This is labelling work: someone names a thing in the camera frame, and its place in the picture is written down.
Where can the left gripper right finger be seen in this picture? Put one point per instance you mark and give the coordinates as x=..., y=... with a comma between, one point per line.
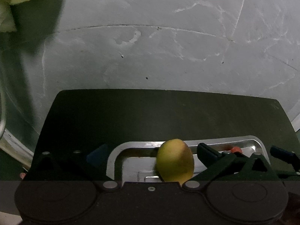
x=230, y=167

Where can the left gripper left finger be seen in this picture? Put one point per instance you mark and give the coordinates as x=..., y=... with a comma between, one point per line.
x=74, y=165

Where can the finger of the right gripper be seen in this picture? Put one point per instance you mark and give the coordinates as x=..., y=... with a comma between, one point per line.
x=286, y=156

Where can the person hand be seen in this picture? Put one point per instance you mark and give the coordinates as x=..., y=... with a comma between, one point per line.
x=22, y=175

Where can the orange red small fruit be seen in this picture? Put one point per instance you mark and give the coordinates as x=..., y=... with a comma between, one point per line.
x=236, y=149

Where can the black table mat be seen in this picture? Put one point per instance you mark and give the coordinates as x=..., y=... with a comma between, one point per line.
x=94, y=117

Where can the silver metal tray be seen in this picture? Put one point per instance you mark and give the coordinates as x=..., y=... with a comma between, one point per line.
x=136, y=161

